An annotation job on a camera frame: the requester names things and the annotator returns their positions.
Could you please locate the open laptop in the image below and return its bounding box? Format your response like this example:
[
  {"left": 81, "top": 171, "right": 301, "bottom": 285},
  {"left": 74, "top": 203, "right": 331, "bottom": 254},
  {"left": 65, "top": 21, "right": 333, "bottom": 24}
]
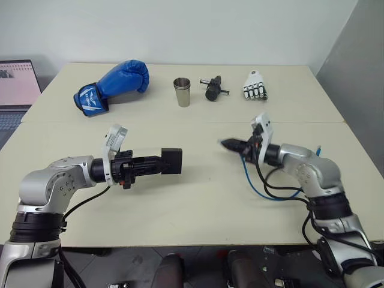
[{"left": 0, "top": 59, "right": 43, "bottom": 151}]

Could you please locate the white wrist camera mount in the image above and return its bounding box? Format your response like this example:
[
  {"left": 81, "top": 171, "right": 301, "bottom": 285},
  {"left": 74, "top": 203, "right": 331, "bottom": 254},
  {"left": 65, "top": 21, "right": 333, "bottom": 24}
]
[
  {"left": 250, "top": 112, "right": 275, "bottom": 164},
  {"left": 101, "top": 124, "right": 129, "bottom": 185}
]

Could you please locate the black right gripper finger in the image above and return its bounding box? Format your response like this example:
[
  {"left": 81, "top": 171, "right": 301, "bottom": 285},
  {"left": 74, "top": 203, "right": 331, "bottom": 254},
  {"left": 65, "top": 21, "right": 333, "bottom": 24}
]
[
  {"left": 220, "top": 137, "right": 250, "bottom": 148},
  {"left": 223, "top": 145, "right": 250, "bottom": 157}
]

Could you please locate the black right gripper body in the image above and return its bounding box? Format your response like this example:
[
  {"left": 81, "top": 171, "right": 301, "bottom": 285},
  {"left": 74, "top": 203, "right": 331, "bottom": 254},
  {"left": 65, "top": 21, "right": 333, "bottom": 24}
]
[{"left": 243, "top": 127, "right": 263, "bottom": 164}]

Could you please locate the blue boxing glove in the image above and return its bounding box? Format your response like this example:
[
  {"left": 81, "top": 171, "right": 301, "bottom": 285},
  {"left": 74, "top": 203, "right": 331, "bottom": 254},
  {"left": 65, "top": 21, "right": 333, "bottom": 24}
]
[{"left": 73, "top": 59, "right": 150, "bottom": 118}]

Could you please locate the dark rounded shape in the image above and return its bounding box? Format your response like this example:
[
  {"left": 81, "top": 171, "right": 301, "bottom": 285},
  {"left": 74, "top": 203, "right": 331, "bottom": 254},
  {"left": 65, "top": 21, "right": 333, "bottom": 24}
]
[
  {"left": 151, "top": 253, "right": 185, "bottom": 288},
  {"left": 225, "top": 250, "right": 266, "bottom": 288}
]

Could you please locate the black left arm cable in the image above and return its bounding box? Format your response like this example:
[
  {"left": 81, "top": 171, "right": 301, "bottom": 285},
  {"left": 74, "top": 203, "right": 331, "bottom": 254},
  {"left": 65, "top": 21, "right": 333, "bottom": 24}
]
[{"left": 58, "top": 185, "right": 112, "bottom": 288}]

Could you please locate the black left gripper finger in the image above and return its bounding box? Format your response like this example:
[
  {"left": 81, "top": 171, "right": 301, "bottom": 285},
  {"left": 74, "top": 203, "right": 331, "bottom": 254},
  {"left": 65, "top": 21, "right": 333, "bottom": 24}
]
[
  {"left": 134, "top": 165, "right": 165, "bottom": 177},
  {"left": 134, "top": 155, "right": 165, "bottom": 166}
]

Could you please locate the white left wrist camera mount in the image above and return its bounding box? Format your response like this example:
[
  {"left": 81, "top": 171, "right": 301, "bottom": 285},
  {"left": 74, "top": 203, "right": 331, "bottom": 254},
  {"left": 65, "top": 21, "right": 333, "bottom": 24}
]
[{"left": 101, "top": 124, "right": 129, "bottom": 185}]

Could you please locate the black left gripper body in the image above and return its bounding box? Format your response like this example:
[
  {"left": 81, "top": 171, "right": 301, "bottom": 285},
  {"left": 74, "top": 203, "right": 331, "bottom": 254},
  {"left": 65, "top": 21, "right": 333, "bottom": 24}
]
[{"left": 110, "top": 149, "right": 138, "bottom": 190}]

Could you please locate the blue Ethernet cable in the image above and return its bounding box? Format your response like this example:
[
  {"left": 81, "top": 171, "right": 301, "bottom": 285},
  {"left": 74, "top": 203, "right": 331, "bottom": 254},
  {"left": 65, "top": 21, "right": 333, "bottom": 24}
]
[{"left": 239, "top": 145, "right": 323, "bottom": 201}]

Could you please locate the black cylindrical gadget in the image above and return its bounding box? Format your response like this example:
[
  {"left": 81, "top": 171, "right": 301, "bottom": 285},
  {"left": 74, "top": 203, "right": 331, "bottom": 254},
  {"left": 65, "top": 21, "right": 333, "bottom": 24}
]
[{"left": 199, "top": 76, "right": 230, "bottom": 102}]

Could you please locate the white robotic hand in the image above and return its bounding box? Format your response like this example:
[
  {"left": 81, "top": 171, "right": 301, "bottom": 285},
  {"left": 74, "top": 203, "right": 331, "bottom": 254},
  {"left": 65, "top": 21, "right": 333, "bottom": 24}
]
[{"left": 241, "top": 70, "right": 269, "bottom": 102}]

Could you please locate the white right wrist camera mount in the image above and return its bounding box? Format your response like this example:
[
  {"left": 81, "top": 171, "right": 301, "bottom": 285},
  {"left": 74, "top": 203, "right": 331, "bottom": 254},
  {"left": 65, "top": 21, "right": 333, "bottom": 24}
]
[{"left": 250, "top": 112, "right": 275, "bottom": 164}]

